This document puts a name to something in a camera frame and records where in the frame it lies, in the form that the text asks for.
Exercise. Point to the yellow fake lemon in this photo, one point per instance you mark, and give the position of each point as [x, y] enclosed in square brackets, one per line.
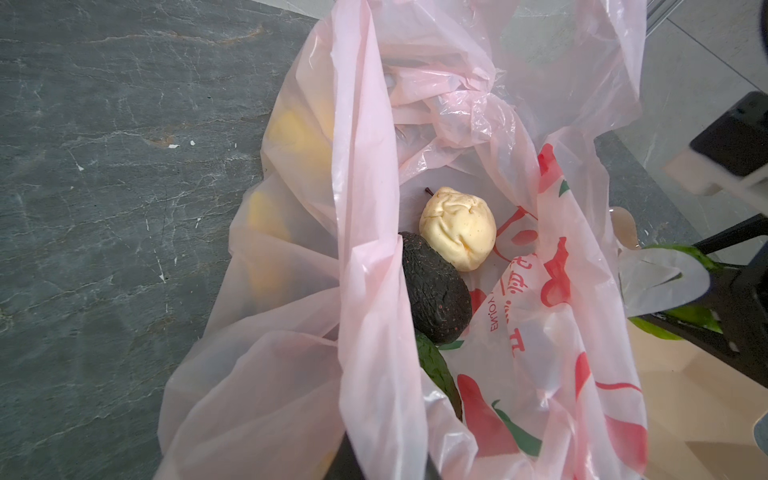
[296, 144]

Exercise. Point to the dark fake avocado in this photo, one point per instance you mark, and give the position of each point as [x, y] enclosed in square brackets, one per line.
[440, 301]

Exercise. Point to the green fake fruit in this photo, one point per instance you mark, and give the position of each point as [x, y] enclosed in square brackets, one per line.
[667, 279]

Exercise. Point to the pink plastic bag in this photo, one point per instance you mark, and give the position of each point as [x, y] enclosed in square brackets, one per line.
[311, 336]

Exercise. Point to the pink scalloped bowl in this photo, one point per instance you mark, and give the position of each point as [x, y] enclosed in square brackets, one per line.
[702, 413]

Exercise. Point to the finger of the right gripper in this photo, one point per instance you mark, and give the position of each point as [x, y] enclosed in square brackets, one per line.
[749, 229]
[737, 300]

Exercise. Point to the yellow fake pear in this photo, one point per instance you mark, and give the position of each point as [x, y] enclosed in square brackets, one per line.
[460, 227]

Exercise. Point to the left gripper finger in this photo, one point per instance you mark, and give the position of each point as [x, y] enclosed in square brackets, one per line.
[345, 465]

